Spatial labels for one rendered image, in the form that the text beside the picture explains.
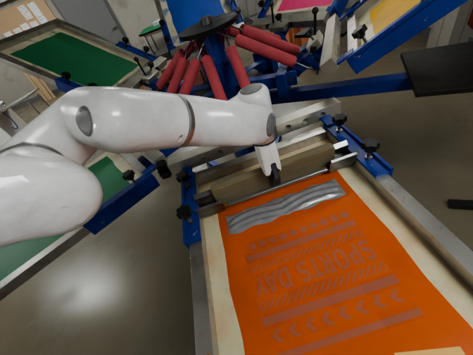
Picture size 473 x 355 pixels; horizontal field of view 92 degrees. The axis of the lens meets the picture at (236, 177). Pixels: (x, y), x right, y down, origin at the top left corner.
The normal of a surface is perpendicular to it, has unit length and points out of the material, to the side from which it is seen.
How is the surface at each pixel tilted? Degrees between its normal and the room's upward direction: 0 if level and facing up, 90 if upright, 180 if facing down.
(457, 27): 90
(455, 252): 0
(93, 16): 90
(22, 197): 80
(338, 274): 0
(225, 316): 0
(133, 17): 90
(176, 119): 86
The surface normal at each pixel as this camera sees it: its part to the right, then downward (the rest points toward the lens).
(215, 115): 0.22, 0.11
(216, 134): 0.16, 0.52
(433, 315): -0.28, -0.69
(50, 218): 0.68, 0.46
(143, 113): 0.78, -0.07
